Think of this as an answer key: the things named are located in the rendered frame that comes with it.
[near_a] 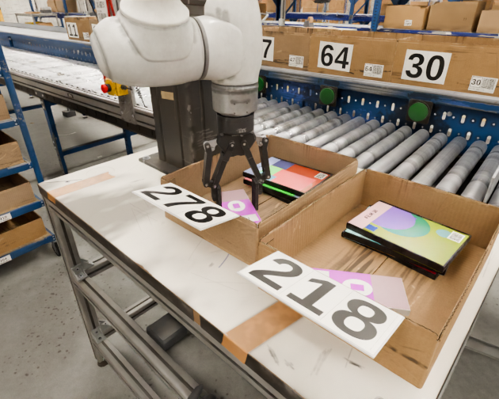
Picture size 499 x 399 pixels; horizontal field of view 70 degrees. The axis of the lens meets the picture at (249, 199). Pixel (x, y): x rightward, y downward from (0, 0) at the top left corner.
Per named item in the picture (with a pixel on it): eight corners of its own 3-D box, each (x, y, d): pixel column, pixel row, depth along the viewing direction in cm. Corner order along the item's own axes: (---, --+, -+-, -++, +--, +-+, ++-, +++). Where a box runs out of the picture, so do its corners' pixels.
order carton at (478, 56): (388, 84, 146) (397, 39, 137) (413, 74, 165) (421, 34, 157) (500, 100, 124) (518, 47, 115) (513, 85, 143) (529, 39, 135)
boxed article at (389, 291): (408, 317, 55) (410, 310, 55) (304, 304, 58) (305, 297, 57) (399, 284, 62) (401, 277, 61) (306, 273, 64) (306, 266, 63)
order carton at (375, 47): (306, 73, 168) (310, 33, 159) (337, 65, 187) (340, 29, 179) (389, 85, 146) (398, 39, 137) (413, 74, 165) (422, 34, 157)
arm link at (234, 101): (264, 85, 66) (264, 116, 68) (250, 76, 73) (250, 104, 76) (215, 88, 63) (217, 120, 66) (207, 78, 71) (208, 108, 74)
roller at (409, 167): (379, 190, 104) (382, 174, 101) (433, 142, 138) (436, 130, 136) (396, 195, 101) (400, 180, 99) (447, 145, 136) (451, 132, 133)
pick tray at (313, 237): (254, 286, 62) (255, 240, 57) (359, 204, 87) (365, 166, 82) (421, 392, 45) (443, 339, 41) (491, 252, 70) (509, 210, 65)
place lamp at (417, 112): (405, 119, 139) (409, 101, 136) (407, 119, 140) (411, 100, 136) (424, 123, 135) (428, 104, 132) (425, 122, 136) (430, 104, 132)
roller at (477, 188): (451, 213, 93) (457, 196, 90) (490, 154, 127) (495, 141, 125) (473, 219, 90) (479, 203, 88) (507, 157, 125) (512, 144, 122)
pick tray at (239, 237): (162, 216, 82) (157, 177, 77) (268, 165, 107) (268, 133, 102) (257, 271, 66) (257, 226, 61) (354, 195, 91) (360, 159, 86)
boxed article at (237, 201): (243, 194, 90) (243, 188, 89) (263, 229, 77) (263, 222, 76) (214, 198, 88) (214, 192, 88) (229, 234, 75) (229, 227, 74)
